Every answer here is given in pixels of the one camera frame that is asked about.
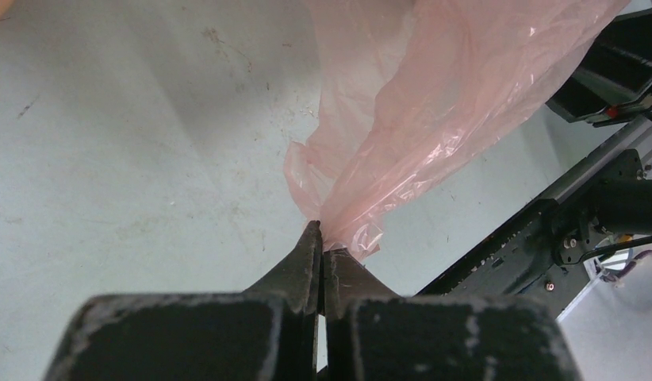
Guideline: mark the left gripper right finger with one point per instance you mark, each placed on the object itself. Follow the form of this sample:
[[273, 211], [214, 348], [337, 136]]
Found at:
[[375, 334]]

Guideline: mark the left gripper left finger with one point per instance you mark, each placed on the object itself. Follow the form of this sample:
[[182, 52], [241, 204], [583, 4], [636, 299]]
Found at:
[[266, 332]]

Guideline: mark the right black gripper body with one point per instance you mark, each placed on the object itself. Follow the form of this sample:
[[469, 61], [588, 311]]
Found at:
[[613, 83]]

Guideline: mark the pink plastic trash bag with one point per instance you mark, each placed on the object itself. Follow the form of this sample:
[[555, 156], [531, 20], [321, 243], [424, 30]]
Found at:
[[413, 90]]

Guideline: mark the black front mounting rail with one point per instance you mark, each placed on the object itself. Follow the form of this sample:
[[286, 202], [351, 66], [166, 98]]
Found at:
[[516, 258]]

